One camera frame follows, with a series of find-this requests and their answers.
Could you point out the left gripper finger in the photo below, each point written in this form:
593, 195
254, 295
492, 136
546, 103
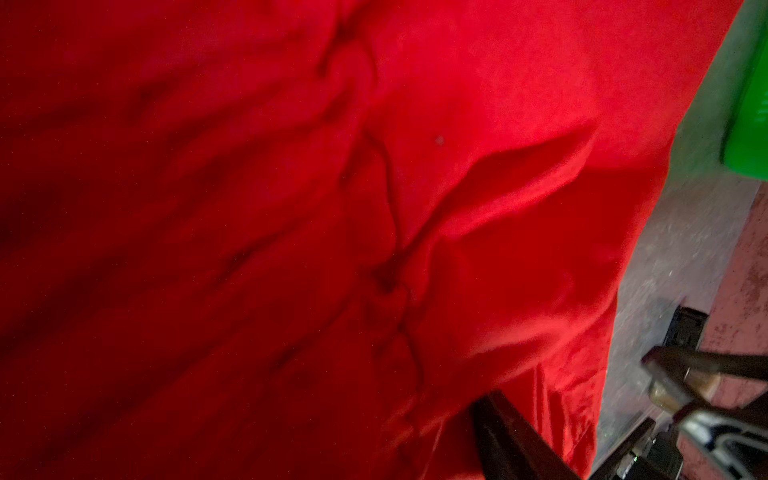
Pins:
508, 447

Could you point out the black metal bracket stand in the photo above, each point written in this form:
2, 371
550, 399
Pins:
686, 328

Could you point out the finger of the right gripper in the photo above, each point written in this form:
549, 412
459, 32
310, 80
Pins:
734, 441
681, 377

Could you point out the green plastic basket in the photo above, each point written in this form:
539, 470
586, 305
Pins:
745, 148

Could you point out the red shorts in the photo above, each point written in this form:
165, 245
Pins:
297, 239

